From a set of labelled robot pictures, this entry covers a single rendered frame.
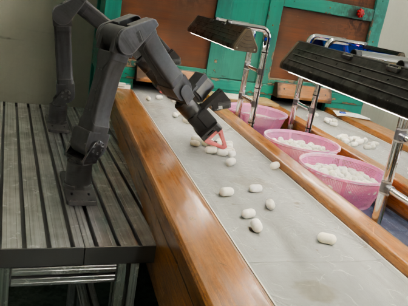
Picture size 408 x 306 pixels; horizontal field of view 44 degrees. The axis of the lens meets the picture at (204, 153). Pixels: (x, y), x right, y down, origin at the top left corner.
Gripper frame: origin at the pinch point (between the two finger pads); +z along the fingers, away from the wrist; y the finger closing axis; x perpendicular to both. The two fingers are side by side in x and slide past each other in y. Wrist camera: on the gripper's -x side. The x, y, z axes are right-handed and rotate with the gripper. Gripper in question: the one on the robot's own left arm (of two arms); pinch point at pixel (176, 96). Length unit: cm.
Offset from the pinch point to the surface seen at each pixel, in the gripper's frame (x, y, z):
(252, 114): -16.6, -11.0, 21.3
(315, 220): -4, -89, 16
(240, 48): -24.2, -32.8, -7.8
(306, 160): -16, -47, 29
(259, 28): -37.4, -11.5, -1.5
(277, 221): 3, -90, 8
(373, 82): -26, -105, -10
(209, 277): 16, -117, -11
